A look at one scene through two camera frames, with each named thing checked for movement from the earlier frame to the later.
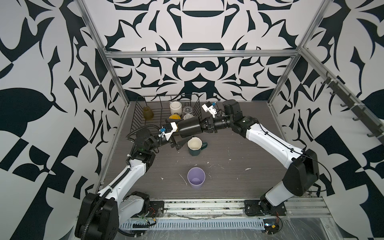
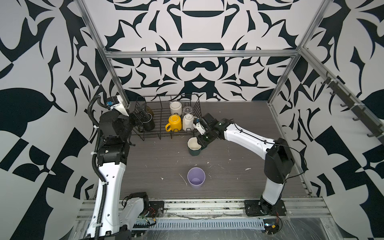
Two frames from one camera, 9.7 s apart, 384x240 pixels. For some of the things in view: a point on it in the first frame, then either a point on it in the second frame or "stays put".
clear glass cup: [187, 110] stays put
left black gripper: [173, 144] to [142, 117]
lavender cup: [196, 176] stays put
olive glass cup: [148, 113] stays put
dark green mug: [195, 145] stays put
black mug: [189, 127] to [150, 125]
